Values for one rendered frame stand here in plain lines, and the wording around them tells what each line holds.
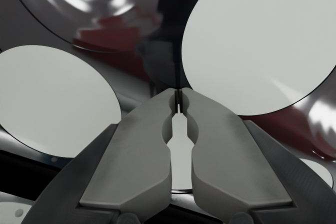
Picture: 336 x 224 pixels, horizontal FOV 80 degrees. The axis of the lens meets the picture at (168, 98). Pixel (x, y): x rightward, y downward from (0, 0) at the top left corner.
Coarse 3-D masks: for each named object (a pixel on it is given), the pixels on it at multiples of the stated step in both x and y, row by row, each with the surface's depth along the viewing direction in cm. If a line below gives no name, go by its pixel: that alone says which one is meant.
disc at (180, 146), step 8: (176, 120) 15; (184, 120) 15; (176, 128) 16; (184, 128) 16; (176, 136) 16; (184, 136) 16; (168, 144) 17; (176, 144) 17; (184, 144) 17; (192, 144) 17; (176, 152) 17; (184, 152) 17; (176, 160) 18; (184, 160) 18; (176, 168) 18; (184, 168) 18; (176, 176) 19; (184, 176) 19; (176, 184) 20; (184, 184) 19
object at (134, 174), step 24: (168, 96) 11; (120, 120) 10; (144, 120) 9; (168, 120) 10; (120, 144) 8; (144, 144) 8; (96, 168) 7; (120, 168) 7; (144, 168) 7; (168, 168) 7; (96, 192) 6; (120, 192) 6; (144, 192) 6; (168, 192) 7; (144, 216) 7
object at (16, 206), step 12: (12, 156) 22; (48, 168) 23; (60, 168) 23; (0, 192) 18; (0, 204) 17; (12, 204) 18; (24, 204) 18; (0, 216) 17; (12, 216) 17; (24, 216) 17; (204, 216) 27
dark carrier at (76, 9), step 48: (0, 0) 12; (48, 0) 12; (96, 0) 11; (144, 0) 11; (192, 0) 11; (0, 48) 13; (96, 48) 13; (144, 48) 13; (144, 96) 15; (0, 144) 17; (288, 144) 17; (192, 192) 20
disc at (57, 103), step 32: (0, 64) 14; (32, 64) 14; (64, 64) 13; (0, 96) 15; (32, 96) 15; (64, 96) 15; (96, 96) 15; (32, 128) 16; (64, 128) 16; (96, 128) 16
